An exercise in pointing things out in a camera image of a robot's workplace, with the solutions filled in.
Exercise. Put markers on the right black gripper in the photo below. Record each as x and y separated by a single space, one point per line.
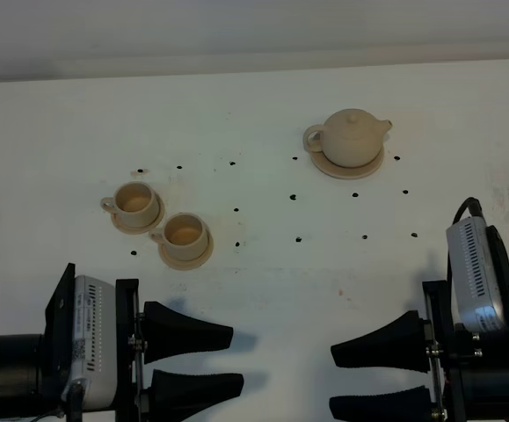
470 370

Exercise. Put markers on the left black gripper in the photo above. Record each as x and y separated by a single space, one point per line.
172 397

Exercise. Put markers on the beige brown teapot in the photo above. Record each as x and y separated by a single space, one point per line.
349 138

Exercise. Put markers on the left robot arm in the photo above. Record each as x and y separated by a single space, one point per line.
22 392

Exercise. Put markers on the round beige teapot saucer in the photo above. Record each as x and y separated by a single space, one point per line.
329 168

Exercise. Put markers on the near beige cup saucer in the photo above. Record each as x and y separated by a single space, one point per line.
187 264

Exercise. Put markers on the beige cup saucer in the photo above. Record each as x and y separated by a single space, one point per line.
143 220
187 264

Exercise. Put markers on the near beige teacup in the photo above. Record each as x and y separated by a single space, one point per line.
184 235

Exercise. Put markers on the beige teacup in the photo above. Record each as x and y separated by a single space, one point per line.
184 235
128 198

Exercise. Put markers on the far beige cup saucer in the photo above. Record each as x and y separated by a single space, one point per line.
143 220

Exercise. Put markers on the far beige teacup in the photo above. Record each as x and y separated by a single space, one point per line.
128 198

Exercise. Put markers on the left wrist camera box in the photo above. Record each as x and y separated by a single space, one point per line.
94 343

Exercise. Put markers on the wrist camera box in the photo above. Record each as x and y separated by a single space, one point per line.
94 343
475 282

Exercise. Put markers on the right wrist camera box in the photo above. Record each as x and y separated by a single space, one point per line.
475 282

